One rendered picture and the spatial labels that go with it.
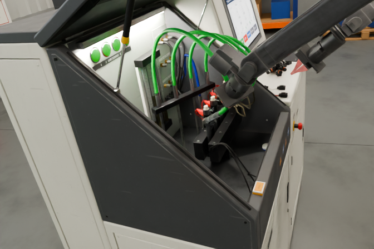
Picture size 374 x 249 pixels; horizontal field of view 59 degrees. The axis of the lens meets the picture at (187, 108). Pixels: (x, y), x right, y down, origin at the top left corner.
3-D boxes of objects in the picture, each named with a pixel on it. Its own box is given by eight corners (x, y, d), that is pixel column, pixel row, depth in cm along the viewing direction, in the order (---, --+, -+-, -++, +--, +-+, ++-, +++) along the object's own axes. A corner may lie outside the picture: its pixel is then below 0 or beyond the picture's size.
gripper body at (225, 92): (212, 90, 95) (218, 81, 88) (240, 74, 98) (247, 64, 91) (225, 109, 94) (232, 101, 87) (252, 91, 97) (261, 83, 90)
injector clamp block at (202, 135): (221, 177, 129) (217, 144, 122) (197, 173, 133) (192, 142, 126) (242, 133, 156) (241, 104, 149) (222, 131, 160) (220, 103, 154)
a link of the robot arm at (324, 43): (345, 43, 98) (350, 38, 102) (329, 26, 99) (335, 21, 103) (326, 57, 103) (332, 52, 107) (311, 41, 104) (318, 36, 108)
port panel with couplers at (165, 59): (170, 98, 149) (158, 30, 136) (163, 98, 151) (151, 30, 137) (181, 86, 160) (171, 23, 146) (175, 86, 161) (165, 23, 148)
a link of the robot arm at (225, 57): (257, 70, 76) (273, 54, 81) (221, 38, 77) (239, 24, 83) (234, 98, 86) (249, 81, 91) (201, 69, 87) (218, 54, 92)
